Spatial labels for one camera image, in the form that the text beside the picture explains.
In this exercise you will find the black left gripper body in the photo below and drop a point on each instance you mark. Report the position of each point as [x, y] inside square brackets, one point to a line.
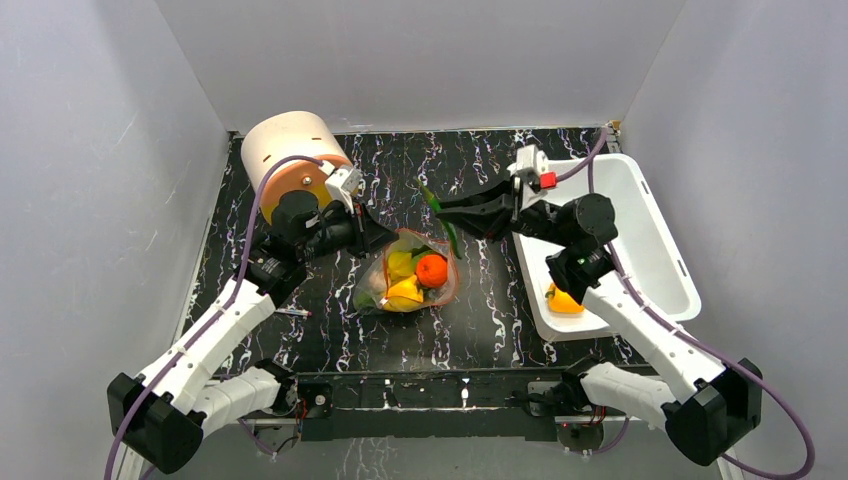
[342, 232]

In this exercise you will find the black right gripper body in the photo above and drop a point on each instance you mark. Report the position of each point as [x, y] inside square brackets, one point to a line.
[515, 213]

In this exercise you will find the yellow star fruit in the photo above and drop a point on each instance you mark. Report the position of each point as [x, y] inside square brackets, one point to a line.
[400, 265]

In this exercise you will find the clear zip bag orange zipper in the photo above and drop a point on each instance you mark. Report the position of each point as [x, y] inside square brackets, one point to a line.
[409, 239]

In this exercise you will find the orange tomato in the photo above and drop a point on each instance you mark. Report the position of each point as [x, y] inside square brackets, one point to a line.
[432, 271]

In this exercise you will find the green leafy vegetable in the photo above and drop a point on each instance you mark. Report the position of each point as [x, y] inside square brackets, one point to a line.
[363, 301]

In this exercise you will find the yellow bell pepper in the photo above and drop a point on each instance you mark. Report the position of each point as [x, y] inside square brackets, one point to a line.
[558, 301]
[404, 296]

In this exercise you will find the white plastic bin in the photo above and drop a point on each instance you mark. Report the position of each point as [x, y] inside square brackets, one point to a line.
[644, 245]

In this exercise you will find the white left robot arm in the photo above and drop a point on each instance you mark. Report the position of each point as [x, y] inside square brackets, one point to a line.
[164, 412]

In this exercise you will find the small pen on table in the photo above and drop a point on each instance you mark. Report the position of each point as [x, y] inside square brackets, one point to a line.
[294, 312]

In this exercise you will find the cream orange cylinder container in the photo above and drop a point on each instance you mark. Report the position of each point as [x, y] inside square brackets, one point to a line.
[291, 151]

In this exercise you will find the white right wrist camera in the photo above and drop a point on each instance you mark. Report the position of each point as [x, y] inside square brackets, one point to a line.
[532, 167]

